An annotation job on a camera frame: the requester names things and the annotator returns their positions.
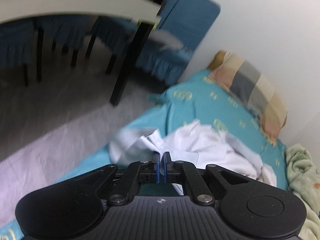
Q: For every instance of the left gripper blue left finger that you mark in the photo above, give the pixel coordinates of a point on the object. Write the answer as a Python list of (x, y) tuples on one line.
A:
[(155, 168)]

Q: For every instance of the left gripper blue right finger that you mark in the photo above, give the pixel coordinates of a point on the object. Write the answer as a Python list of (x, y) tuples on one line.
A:
[(167, 167)]

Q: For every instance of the white shirt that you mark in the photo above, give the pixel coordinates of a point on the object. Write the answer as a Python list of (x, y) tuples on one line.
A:
[(195, 143)]

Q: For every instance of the plaid checkered pillow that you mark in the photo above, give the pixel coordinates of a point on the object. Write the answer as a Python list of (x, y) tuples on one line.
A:
[(239, 78)]

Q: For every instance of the brown wooden headboard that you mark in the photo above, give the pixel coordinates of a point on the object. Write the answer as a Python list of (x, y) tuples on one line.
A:
[(217, 60)]

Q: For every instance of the grey cloth on chair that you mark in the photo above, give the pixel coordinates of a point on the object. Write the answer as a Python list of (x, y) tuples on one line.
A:
[(165, 39)]

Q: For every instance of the light green fleece blanket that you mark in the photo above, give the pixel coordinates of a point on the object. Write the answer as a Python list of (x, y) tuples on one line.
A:
[(303, 179)]

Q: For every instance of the blue covered chair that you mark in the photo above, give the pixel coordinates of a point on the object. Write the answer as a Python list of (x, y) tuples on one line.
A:
[(67, 30), (189, 21)]

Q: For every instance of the white top dark table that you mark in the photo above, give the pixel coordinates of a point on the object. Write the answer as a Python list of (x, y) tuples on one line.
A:
[(142, 11)]

